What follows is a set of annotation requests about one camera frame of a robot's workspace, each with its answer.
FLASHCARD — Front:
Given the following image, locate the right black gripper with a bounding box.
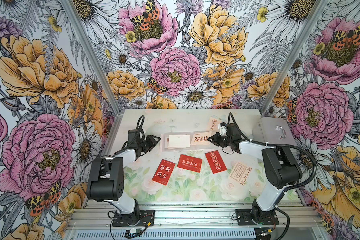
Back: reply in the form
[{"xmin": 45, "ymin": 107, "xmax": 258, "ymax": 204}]
[{"xmin": 207, "ymin": 131, "xmax": 233, "ymax": 149}]

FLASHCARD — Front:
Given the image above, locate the cream card with red characters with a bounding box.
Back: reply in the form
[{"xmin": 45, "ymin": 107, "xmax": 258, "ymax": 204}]
[{"xmin": 191, "ymin": 131, "xmax": 212, "ymax": 146}]

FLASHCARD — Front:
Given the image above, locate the pink photo album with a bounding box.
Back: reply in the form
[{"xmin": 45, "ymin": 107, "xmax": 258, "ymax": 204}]
[{"xmin": 160, "ymin": 132, "xmax": 218, "ymax": 152}]

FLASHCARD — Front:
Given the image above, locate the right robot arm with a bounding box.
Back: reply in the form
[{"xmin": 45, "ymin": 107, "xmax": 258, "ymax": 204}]
[{"xmin": 208, "ymin": 123, "xmax": 302, "ymax": 225}]

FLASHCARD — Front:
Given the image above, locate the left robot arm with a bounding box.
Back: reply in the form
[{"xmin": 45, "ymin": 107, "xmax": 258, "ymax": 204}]
[{"xmin": 86, "ymin": 129, "xmax": 161, "ymax": 226}]

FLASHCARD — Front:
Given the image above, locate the small pink card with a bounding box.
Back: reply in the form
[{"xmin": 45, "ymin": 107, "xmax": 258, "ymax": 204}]
[{"xmin": 208, "ymin": 117, "xmax": 222, "ymax": 132}]

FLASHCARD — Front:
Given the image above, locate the red card with round emblem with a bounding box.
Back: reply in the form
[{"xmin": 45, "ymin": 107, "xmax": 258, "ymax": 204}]
[{"xmin": 205, "ymin": 151, "xmax": 227, "ymax": 174}]

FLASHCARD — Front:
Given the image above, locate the red landscape greeting card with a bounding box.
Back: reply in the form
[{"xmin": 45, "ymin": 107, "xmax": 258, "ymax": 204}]
[{"xmin": 177, "ymin": 155, "xmax": 203, "ymax": 173}]

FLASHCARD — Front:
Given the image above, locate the red card with white characters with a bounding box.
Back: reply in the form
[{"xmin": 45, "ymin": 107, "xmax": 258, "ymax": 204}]
[{"xmin": 152, "ymin": 160, "xmax": 176, "ymax": 186}]

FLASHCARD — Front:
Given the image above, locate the cream card with framed text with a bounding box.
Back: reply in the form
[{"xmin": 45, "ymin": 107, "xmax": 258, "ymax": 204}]
[{"xmin": 230, "ymin": 162, "xmax": 253, "ymax": 186}]

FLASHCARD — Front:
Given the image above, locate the silver metal case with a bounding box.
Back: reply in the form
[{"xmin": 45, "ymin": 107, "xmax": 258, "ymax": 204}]
[{"xmin": 252, "ymin": 117, "xmax": 296, "ymax": 146}]

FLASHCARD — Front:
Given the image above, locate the small green circuit board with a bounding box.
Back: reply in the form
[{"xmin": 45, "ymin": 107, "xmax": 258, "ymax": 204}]
[{"xmin": 124, "ymin": 229, "xmax": 143, "ymax": 239}]

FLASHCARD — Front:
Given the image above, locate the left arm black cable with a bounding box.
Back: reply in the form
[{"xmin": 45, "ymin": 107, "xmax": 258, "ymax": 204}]
[{"xmin": 77, "ymin": 115, "xmax": 146, "ymax": 193}]

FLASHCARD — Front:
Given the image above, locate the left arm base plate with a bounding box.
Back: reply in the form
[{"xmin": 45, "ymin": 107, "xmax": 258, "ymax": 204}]
[{"xmin": 111, "ymin": 210, "xmax": 156, "ymax": 227}]

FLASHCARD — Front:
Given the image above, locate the aluminium rail frame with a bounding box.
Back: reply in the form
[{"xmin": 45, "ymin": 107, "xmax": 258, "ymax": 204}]
[{"xmin": 65, "ymin": 201, "xmax": 330, "ymax": 240}]

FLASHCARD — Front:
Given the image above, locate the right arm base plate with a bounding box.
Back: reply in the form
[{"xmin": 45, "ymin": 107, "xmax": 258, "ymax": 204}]
[{"xmin": 232, "ymin": 209, "xmax": 279, "ymax": 226}]

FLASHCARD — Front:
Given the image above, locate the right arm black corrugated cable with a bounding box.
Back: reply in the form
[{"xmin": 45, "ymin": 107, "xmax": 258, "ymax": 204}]
[{"xmin": 227, "ymin": 112, "xmax": 318, "ymax": 240}]

